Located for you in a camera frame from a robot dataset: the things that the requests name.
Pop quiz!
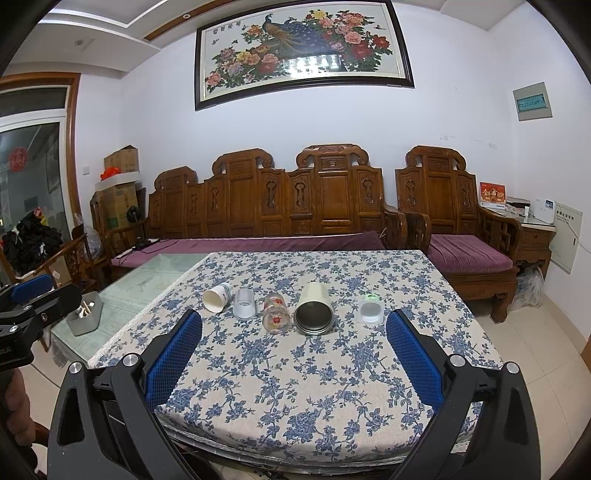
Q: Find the clear frosted plastic cup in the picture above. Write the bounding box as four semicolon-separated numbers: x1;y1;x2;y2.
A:
232;288;256;319

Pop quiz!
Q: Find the small clear plastic cup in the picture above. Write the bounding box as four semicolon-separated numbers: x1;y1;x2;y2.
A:
356;294;385;325

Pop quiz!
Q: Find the white paper cup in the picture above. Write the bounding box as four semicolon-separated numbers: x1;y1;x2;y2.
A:
202;283;232;313

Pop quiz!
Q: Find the glass cup with red print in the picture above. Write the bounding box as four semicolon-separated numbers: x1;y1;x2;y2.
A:
262;293;291;334

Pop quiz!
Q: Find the person's hand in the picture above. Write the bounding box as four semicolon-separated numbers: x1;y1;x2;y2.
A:
5;369;36;446

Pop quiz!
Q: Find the grey metal tray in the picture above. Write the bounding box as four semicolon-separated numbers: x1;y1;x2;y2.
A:
65;291;103;337

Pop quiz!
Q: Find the lower cardboard box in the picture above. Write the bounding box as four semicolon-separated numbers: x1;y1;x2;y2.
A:
97;182;138;230

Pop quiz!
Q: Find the cardboard box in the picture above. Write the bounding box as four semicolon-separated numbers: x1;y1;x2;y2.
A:
104;145;139;173
97;182;138;230

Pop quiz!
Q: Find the purple armchair cushion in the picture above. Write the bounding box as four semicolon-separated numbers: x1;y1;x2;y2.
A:
427;234;513;274

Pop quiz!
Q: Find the cream steel tumbler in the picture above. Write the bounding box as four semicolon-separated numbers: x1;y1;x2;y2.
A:
294;282;335;336

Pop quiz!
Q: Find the blue floral tablecloth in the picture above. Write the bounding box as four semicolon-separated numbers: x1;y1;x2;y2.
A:
89;250;502;472

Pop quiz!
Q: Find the plastic bag on floor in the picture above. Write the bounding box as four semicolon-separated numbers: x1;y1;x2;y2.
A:
509;266;544;311

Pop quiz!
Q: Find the small black fan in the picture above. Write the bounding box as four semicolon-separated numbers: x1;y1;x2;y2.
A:
126;205;150;251

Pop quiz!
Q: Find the purple sofa cushion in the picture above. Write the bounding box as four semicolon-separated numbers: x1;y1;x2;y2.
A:
111;231;385;269

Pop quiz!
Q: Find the top cardboard box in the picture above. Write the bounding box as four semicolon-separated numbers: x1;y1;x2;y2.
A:
104;145;139;173

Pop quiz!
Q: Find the wooden side table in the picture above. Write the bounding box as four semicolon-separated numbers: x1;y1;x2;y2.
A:
514;223;556;278

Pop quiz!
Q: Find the carved wooden armchair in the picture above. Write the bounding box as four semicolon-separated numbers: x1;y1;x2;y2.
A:
394;145;522;323

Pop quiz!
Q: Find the red gift box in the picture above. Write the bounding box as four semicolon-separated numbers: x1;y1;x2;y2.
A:
480;182;507;205

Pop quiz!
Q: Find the white router box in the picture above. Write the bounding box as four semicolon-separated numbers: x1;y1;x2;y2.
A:
531;198;556;225

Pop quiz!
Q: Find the lower white distribution box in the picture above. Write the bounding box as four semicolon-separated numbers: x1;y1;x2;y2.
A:
550;202;583;274

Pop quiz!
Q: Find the carved wooden sofa bench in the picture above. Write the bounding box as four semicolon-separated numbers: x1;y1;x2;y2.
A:
103;143;410;259

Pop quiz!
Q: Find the framed peacock flower painting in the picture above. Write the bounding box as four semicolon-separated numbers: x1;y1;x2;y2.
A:
194;1;415;110

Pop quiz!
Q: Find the wooden door frame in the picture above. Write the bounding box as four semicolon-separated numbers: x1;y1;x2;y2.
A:
1;72;82;229

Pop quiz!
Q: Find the wall electrical panel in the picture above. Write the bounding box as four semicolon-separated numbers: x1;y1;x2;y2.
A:
513;82;553;121

